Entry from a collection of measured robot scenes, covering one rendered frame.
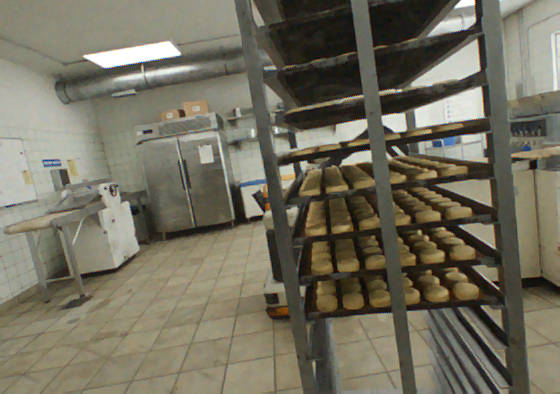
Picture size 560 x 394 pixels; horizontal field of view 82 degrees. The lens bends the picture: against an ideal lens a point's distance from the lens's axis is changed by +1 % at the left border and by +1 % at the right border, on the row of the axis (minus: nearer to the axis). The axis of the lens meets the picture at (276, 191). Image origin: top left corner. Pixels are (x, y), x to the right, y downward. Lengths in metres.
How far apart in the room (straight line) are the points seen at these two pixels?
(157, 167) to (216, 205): 1.19
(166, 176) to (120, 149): 1.55
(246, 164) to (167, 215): 1.81
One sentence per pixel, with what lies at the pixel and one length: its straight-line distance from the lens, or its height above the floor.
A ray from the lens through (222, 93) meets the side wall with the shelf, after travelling 6.62.
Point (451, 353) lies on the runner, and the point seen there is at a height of 0.50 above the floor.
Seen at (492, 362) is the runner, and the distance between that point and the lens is 1.00.
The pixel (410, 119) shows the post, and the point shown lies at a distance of 1.33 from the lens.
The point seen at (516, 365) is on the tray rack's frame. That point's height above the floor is 0.73.
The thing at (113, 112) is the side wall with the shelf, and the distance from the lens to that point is 7.16.
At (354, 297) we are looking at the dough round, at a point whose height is 0.88.
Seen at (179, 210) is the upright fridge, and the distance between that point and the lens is 5.85.
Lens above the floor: 1.25
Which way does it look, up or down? 7 degrees down
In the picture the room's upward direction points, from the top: 10 degrees counter-clockwise
